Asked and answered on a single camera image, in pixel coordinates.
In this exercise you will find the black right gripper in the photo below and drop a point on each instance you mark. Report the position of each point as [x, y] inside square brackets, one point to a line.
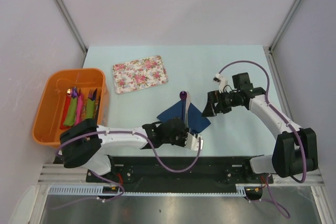
[214, 96]

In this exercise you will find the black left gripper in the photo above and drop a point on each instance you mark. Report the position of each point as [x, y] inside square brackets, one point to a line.
[182, 143]

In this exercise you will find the dark blue paper napkin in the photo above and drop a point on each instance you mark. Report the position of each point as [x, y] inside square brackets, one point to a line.
[196, 122]

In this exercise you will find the purple metal spoon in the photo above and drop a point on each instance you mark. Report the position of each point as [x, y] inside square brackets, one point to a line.
[183, 97]

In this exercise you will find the silver table knife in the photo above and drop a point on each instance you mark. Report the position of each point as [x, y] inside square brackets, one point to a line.
[187, 105]

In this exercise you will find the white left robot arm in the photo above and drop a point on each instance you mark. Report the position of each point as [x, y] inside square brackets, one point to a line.
[90, 145]

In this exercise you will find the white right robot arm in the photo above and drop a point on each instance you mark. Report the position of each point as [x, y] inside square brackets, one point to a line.
[295, 149]

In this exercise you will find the green napkin roll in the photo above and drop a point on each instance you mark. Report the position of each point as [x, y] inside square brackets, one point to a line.
[71, 113]
[89, 109]

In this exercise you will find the pink napkin roll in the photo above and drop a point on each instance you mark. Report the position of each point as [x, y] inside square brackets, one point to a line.
[79, 109]

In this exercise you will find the red napkin roll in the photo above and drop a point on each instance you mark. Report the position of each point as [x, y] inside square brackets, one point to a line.
[64, 112]

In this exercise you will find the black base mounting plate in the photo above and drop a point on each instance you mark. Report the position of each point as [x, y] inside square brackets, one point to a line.
[209, 176]

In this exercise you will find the floral rectangular tray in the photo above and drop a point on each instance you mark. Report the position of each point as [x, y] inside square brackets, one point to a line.
[139, 74]

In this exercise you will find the orange plastic basket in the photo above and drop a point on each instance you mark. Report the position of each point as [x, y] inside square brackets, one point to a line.
[90, 82]

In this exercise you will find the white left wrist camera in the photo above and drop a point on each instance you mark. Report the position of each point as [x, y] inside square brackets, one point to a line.
[194, 142]

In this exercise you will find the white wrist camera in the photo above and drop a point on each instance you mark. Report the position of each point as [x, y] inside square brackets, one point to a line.
[194, 142]
[221, 81]

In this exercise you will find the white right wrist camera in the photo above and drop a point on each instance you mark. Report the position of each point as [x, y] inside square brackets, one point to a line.
[221, 81]

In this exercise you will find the white slotted cable duct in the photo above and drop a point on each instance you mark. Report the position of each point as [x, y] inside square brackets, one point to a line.
[75, 190]

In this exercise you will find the aluminium frame rail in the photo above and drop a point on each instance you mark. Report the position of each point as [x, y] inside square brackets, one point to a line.
[57, 174]

